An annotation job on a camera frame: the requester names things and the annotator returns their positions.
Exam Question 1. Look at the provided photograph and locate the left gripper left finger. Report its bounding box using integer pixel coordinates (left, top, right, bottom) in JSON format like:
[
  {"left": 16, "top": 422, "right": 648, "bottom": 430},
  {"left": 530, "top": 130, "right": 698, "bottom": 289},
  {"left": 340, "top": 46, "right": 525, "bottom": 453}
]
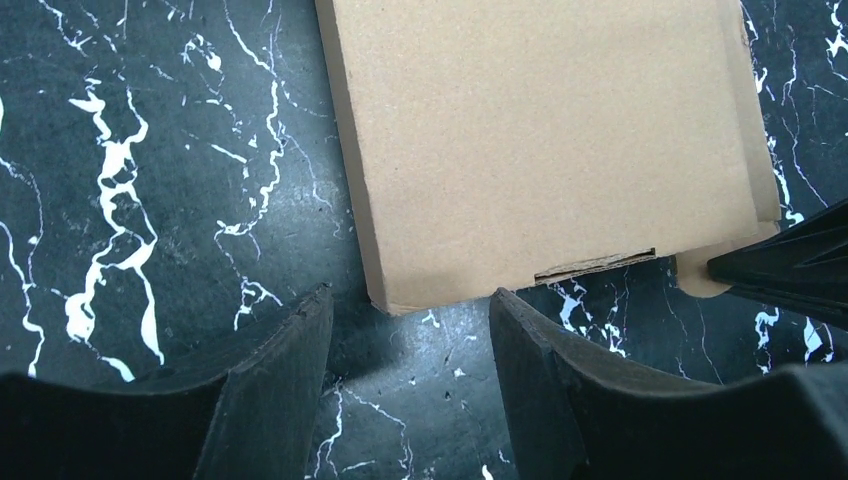
[{"left": 1, "top": 284, "right": 334, "bottom": 479}]

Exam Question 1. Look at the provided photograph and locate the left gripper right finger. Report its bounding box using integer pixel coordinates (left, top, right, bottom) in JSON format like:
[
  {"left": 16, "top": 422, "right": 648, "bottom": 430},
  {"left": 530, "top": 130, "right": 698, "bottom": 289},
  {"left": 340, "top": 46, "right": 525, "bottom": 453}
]
[{"left": 489, "top": 289, "right": 847, "bottom": 479}]

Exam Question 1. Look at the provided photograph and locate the brown cardboard box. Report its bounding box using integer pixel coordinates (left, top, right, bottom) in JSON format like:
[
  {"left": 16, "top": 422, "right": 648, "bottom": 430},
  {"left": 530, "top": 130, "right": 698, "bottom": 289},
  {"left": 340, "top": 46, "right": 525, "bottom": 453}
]
[{"left": 316, "top": 1, "right": 781, "bottom": 315}]

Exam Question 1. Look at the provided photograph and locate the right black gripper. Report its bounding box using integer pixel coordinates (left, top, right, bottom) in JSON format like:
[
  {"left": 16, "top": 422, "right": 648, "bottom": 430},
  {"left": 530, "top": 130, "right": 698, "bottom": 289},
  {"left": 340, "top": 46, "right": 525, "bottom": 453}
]
[{"left": 707, "top": 200, "right": 847, "bottom": 330}]

